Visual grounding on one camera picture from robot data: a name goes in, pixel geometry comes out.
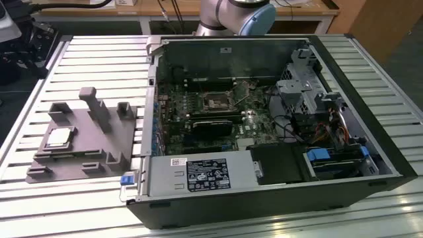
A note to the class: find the black graphics card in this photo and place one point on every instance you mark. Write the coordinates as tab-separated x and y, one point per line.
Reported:
213	129

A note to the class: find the blue disk carrier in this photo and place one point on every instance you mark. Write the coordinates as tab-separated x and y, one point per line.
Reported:
320	155

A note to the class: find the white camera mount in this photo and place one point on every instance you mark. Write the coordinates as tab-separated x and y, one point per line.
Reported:
9	27

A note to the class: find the silver power supply with label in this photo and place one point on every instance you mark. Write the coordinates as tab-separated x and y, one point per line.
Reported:
165	173

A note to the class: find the black open PC case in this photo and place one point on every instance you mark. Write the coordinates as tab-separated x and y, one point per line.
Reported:
232	210

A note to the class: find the black RAM slot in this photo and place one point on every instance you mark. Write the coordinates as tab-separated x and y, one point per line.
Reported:
216	114
217	119
218	86
218	80

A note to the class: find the gray parts rack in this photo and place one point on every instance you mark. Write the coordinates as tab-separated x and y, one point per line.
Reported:
93	148

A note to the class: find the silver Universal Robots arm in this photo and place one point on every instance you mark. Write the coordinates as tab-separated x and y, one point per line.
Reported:
232	15

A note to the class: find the silver metal disk bay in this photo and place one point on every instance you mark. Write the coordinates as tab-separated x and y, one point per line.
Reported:
292	86

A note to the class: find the small blue plastic tab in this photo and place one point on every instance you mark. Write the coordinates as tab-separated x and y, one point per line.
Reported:
365	151

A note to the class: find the blue case release latch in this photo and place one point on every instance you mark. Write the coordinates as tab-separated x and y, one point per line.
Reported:
127	180

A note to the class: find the silver topped CPU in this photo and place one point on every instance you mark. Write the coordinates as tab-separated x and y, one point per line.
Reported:
59	136

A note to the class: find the silver chipset heat sink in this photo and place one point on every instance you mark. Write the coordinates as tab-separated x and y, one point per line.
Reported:
246	142

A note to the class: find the brown wooden cabinet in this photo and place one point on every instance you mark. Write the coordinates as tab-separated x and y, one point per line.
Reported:
380	24

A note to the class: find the small white box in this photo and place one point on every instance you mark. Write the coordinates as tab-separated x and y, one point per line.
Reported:
126	2

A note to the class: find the CPU socket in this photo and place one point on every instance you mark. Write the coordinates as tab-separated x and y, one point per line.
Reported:
217	101

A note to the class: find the green motherboard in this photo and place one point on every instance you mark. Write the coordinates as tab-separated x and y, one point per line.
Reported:
261	124

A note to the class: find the black plastic shroud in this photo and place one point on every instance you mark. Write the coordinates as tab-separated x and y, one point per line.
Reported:
278	163

